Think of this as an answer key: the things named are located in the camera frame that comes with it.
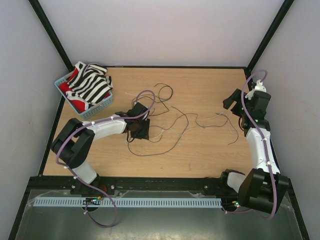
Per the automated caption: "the dark brown wire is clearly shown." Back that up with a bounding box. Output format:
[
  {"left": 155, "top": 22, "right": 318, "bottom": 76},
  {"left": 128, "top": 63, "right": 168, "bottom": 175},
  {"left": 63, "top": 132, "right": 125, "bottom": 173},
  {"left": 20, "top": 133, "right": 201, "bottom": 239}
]
[{"left": 127, "top": 106, "right": 198, "bottom": 157}]

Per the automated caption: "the black wire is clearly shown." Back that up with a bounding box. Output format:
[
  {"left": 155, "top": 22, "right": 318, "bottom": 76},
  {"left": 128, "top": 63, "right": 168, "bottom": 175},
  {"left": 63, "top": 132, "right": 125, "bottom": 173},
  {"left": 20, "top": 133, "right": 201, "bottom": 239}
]
[{"left": 132, "top": 83, "right": 174, "bottom": 117}]

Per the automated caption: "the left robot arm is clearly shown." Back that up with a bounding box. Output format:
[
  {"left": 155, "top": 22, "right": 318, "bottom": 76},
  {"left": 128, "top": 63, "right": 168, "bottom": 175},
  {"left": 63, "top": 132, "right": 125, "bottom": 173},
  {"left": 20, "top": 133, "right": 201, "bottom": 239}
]
[{"left": 50, "top": 102, "right": 150, "bottom": 194}]

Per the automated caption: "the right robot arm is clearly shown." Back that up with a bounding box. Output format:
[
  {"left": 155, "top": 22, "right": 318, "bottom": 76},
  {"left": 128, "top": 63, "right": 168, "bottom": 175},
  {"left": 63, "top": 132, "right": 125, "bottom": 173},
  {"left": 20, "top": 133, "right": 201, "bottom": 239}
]
[{"left": 218, "top": 88, "right": 289, "bottom": 218}]

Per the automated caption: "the light blue plastic basket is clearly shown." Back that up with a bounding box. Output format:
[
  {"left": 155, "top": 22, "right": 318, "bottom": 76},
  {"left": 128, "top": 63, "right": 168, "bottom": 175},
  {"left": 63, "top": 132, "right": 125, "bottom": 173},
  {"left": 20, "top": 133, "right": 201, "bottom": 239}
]
[{"left": 54, "top": 73, "right": 113, "bottom": 120}]

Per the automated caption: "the red cloth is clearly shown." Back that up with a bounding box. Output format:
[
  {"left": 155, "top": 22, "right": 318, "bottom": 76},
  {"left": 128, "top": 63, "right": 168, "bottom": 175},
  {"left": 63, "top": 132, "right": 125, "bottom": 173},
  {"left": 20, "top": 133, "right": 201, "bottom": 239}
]
[{"left": 58, "top": 69, "right": 89, "bottom": 113}]

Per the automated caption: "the black white striped cloth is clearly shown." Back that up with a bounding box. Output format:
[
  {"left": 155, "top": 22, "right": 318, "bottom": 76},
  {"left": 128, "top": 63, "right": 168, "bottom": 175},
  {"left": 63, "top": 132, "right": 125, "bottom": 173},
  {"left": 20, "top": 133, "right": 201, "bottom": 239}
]
[{"left": 69, "top": 61, "right": 113, "bottom": 103}]

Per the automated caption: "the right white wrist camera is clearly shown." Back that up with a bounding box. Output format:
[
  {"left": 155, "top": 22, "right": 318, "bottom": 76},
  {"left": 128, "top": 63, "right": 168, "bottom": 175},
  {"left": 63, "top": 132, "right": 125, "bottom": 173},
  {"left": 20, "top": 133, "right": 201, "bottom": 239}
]
[{"left": 244, "top": 79, "right": 267, "bottom": 100}]

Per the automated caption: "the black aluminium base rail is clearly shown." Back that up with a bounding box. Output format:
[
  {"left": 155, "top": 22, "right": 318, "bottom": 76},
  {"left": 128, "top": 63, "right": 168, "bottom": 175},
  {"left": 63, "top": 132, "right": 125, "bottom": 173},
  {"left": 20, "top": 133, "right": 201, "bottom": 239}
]
[{"left": 27, "top": 176, "right": 237, "bottom": 196}]

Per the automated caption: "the light blue slotted cable duct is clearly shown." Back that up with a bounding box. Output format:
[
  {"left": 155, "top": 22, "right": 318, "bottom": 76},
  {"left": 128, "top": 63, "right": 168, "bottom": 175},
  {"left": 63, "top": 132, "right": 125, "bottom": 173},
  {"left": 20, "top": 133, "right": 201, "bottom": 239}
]
[{"left": 33, "top": 197, "right": 222, "bottom": 209}]

